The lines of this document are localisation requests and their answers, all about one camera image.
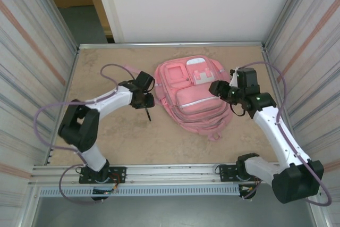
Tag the black pen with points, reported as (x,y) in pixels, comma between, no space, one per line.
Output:
(148,114)

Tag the pink backpack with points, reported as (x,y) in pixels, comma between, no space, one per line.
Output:
(196,104)

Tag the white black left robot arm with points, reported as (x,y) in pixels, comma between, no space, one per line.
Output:
(79,128)

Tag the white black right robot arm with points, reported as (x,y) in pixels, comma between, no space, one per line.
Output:
(297,184)

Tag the small circuit board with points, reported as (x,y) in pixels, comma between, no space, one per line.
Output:
(103,191)

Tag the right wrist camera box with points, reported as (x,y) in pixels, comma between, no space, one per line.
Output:
(233,80)

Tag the aluminium table edge rail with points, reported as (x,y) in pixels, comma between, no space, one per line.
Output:
(119,45)

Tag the long aluminium mounting rail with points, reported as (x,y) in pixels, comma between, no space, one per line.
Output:
(172,173)

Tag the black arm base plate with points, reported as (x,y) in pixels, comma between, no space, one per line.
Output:
(119,173)
(225,171)

